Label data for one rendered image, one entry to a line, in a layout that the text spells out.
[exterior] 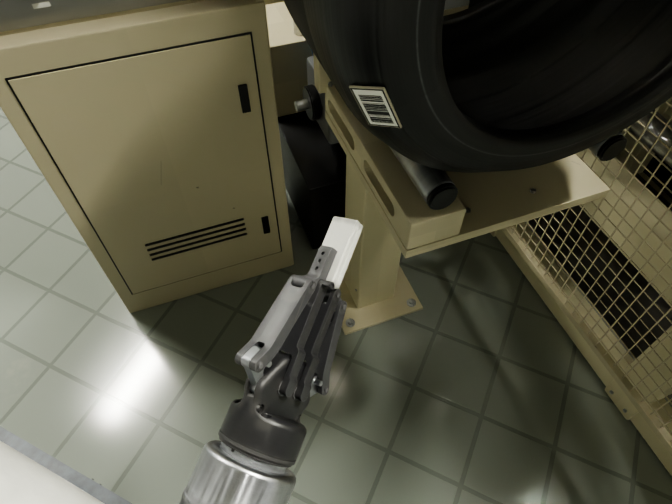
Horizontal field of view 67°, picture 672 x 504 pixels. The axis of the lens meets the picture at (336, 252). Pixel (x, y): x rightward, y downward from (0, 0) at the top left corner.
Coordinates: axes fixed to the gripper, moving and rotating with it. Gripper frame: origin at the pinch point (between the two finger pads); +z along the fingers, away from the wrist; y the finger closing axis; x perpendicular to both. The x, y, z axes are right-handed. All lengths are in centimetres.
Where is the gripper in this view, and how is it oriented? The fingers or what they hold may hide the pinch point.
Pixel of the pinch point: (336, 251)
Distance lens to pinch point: 50.6
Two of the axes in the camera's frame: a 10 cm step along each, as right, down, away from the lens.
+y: 4.7, 3.9, 7.9
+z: 3.7, -9.0, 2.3
